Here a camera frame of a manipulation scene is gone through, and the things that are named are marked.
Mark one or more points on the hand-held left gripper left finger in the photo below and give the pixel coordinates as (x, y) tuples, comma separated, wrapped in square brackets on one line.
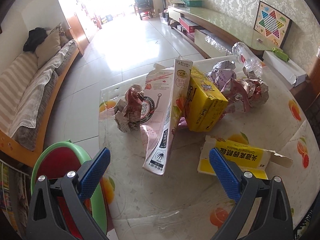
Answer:
[(96, 170)]

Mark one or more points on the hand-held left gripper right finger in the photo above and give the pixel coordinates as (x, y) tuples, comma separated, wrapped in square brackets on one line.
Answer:
[(223, 175)]

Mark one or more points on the long yellow box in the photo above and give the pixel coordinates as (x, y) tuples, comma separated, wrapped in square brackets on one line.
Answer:
[(240, 155)]

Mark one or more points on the green basin with red inside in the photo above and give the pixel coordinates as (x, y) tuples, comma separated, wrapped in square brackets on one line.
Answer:
[(50, 160)]

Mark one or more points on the yellow cardboard box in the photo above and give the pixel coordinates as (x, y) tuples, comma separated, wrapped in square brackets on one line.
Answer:
[(202, 105)]

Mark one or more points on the pink snack box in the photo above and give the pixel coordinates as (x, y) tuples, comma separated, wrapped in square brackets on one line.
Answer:
[(160, 110)]

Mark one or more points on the fruit print tablecloth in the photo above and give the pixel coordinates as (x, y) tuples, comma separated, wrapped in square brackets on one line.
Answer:
[(175, 200)]

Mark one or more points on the red and white crumpled paper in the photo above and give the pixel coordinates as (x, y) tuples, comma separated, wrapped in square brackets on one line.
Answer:
[(130, 110)]

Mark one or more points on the wooden sofa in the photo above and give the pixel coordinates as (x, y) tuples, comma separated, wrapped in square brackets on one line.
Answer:
[(22, 130)]

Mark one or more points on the rows of picture books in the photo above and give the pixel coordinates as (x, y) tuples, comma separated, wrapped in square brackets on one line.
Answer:
[(7, 192)]

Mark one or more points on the beige lace seat cover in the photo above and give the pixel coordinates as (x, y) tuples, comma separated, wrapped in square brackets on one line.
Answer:
[(30, 100), (65, 52)]

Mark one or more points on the lilac crumpled paper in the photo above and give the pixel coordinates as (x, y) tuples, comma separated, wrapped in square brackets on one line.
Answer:
[(221, 76)]

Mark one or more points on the clear plastic bottle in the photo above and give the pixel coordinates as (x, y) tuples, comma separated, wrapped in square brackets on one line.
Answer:
[(247, 57)]

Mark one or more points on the white cardboard box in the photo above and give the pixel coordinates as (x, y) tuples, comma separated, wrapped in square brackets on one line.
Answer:
[(282, 70)]

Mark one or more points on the striped sofa cover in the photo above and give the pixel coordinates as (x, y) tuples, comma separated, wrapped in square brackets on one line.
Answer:
[(15, 75)]

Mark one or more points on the crinkled plastic film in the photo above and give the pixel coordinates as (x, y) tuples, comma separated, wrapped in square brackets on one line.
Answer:
[(217, 45)]

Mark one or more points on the plain beige pillow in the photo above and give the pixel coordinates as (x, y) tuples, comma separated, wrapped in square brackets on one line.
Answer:
[(48, 47)]

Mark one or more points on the green packet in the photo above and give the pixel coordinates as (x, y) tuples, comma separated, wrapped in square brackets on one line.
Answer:
[(280, 53)]

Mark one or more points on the patterned brown pillow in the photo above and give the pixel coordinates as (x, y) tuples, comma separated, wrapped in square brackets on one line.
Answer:
[(62, 35)]

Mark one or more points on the wooden stair cabinet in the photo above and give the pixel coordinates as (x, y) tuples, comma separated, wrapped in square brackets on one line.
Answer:
[(80, 30)]

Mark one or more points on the black cloth bundle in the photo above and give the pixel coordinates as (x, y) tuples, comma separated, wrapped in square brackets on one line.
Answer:
[(35, 40)]

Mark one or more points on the long television cabinet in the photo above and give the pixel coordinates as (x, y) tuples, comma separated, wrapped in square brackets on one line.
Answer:
[(220, 22)]

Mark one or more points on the red flat box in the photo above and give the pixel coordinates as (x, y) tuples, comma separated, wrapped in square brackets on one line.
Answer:
[(188, 25)]

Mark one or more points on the star checkers board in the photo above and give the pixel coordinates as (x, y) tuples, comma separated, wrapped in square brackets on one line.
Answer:
[(271, 23)]

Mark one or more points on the chair with black cloth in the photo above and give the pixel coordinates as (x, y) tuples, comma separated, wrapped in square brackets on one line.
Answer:
[(143, 3)]

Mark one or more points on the green flat box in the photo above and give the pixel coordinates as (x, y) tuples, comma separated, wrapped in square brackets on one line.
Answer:
[(191, 2)]

